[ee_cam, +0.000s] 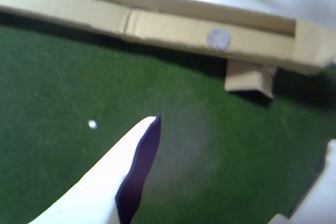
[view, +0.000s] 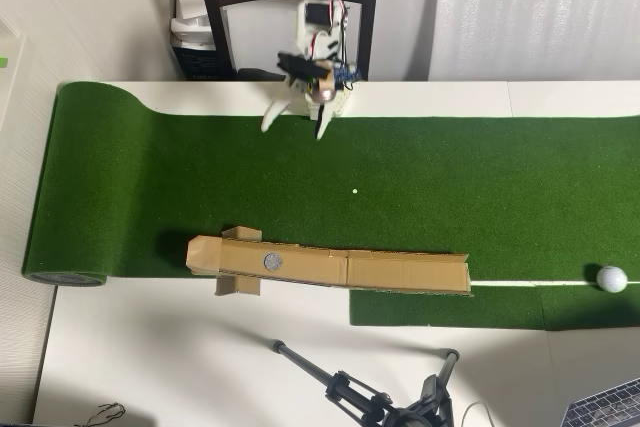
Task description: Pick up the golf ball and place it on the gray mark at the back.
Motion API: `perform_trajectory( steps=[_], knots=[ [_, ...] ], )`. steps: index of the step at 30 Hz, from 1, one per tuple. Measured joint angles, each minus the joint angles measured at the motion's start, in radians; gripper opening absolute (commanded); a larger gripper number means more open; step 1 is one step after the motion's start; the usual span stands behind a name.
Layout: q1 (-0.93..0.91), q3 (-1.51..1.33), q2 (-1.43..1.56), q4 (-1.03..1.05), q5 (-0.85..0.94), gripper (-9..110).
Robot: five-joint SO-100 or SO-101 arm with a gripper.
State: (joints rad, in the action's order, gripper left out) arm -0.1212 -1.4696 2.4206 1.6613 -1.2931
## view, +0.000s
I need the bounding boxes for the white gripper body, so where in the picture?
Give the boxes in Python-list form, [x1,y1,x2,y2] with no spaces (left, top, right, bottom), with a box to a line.
[283,72,353,106]

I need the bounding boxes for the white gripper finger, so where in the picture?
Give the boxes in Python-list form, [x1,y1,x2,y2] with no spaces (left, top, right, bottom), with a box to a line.
[260,90,297,135]
[312,100,337,141]

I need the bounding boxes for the white golf ball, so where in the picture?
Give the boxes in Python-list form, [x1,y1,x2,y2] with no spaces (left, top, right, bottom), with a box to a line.
[595,265,629,294]

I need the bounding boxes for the black flat wrist module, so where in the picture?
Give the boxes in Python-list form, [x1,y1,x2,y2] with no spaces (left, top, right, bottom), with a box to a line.
[275,50,327,81]

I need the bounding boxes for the blue circuit board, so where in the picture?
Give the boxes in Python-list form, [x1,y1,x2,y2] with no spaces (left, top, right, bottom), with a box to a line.
[332,63,362,84]

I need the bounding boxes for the dark blue printed box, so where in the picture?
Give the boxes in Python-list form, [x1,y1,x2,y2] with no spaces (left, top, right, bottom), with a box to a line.
[172,44,236,82]

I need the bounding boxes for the long green putting mat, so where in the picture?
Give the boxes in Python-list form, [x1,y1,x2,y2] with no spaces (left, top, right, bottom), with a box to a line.
[22,80,640,289]

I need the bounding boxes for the brown cardboard ramp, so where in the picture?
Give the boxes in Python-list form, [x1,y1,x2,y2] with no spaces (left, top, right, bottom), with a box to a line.
[185,225,474,298]

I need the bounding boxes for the green turf mat piece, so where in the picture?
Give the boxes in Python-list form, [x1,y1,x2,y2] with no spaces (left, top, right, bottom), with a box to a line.
[348,284,547,332]

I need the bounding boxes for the white pleated curtain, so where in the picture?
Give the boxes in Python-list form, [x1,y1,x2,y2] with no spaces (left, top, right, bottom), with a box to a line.
[427,0,640,82]

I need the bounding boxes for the white tray with green tab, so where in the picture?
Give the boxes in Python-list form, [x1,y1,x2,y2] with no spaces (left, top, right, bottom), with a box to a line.
[0,21,27,129]

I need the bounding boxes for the black tripod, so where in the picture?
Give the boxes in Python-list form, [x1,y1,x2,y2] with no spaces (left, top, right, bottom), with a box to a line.
[268,339,461,427]

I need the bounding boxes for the gray laptop keyboard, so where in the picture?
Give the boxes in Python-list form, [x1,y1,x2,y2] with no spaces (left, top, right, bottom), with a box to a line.
[559,379,640,427]

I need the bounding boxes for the brown cardboard bracket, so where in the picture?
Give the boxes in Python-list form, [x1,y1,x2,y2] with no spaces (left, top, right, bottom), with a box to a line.
[314,70,338,93]

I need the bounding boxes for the thin white cable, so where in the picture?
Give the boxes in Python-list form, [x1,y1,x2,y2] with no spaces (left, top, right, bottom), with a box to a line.
[460,400,496,427]

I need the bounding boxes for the thin dark loose wires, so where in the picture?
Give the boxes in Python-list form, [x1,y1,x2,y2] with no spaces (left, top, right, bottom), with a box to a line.
[82,401,126,424]

